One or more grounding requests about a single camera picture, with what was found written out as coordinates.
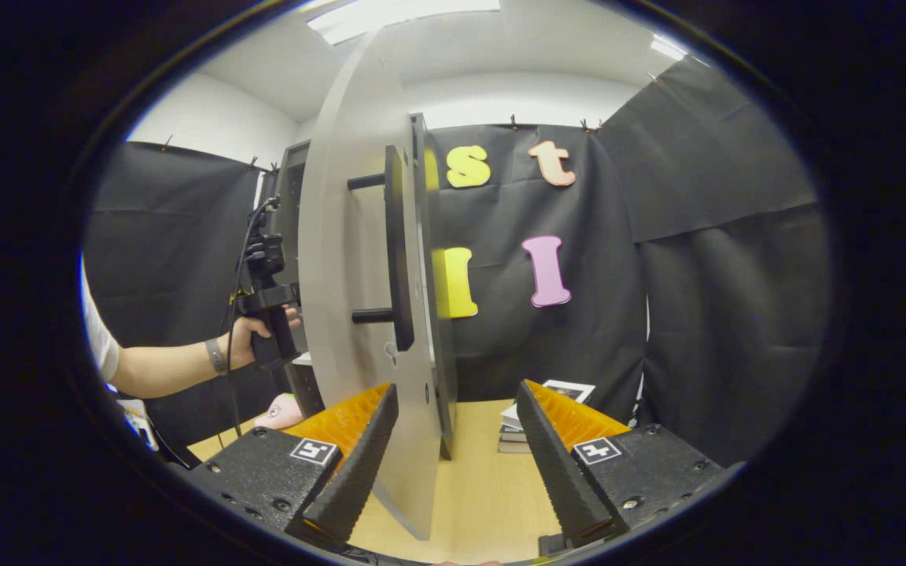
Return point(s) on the pink plush toy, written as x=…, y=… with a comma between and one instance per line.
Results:
x=280, y=413

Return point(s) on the dark grey cabinet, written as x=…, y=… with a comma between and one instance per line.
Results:
x=445, y=409

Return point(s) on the grey cabinet door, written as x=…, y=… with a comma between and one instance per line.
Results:
x=343, y=236

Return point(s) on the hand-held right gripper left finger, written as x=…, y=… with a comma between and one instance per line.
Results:
x=359, y=472

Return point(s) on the dark-edged book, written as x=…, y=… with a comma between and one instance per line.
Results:
x=514, y=436

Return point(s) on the white shirt sleeve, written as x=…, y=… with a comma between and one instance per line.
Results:
x=99, y=330

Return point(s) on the long ceiling light panel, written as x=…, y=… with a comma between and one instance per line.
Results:
x=398, y=16

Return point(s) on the grey wristband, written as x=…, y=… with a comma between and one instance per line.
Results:
x=216, y=355

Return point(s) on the small ceiling light panel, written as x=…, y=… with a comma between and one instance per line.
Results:
x=668, y=49

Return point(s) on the white cabinet shelf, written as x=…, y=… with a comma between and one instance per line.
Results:
x=303, y=359

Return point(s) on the black backdrop cloth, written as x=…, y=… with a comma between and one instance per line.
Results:
x=736, y=314

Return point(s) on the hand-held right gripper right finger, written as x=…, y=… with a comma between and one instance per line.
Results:
x=555, y=464

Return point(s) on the pale-edged book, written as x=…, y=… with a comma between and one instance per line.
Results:
x=514, y=448

